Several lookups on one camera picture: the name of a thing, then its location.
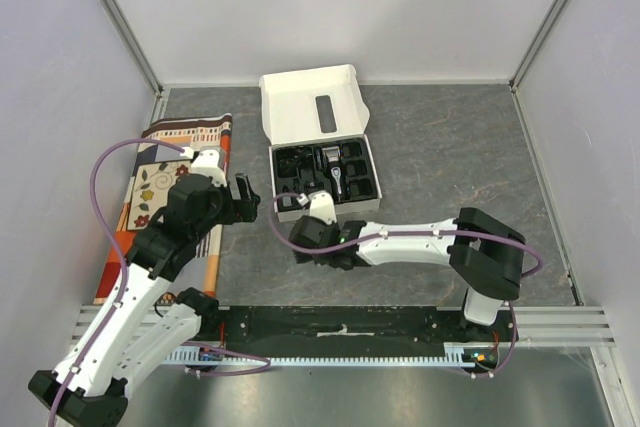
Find black silver hair clipper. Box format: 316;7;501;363
322;146;345;202

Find white clipper kit box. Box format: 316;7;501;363
259;64;382;214

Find black comb guard attachment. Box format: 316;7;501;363
294;251;314;264

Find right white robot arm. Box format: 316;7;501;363
288;207;526;341

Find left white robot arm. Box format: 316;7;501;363
28;173;260;426

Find colourful patchwork cloth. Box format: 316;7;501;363
114;113;232;304

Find comb guard in box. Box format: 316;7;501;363
341;142;363;159
348;179;376;200
346;160;369;179

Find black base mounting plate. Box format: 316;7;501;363
195;306;516;356

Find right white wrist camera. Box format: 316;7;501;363
297;190;337;225

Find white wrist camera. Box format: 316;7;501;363
180;147;227;187
297;190;337;225

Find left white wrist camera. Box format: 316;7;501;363
180;147;227;187

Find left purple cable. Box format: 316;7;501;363
47;139;274;427

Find grey slotted cable duct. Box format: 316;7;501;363
162;344;492;368

